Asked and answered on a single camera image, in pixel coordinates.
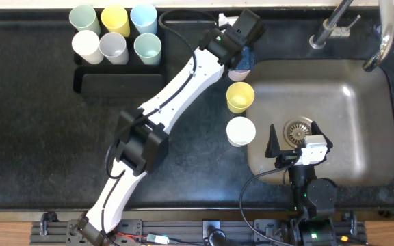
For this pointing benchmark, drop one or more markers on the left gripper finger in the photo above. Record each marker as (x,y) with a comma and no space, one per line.
(247,58)

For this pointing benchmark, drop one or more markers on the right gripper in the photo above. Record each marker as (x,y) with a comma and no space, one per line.
(286,159)

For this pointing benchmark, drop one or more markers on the pink cup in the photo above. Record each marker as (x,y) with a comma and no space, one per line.
(238,75)

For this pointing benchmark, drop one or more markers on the yellow cup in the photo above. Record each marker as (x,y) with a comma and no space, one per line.
(240,97)
(115,18)

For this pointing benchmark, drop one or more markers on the white cup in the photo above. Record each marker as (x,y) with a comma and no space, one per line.
(87,44)
(240,131)

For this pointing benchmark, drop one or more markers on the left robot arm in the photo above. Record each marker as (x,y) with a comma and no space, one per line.
(183,92)

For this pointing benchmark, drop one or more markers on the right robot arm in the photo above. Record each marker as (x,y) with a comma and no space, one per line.
(320,198)

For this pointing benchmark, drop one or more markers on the steel sink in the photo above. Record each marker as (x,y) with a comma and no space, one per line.
(337,102)

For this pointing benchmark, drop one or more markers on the green cup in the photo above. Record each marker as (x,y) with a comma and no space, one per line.
(84,17)
(147,48)

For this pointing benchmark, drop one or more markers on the blue cup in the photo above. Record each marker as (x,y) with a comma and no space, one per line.
(144,17)

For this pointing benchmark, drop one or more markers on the black tray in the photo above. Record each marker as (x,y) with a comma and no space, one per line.
(121,82)

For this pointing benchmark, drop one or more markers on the grey cup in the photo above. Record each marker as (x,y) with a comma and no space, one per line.
(113,47)

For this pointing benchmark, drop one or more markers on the steel tap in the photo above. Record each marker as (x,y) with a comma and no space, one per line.
(386,34)

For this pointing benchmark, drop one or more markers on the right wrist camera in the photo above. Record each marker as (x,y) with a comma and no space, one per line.
(315,148)

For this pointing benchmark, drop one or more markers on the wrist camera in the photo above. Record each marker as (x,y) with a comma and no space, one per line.
(223,19)
(315,148)

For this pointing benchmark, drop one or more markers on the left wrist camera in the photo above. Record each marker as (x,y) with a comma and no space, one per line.
(223,19)

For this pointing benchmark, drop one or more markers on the mounting rail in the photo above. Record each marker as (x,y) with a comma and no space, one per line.
(183,229)

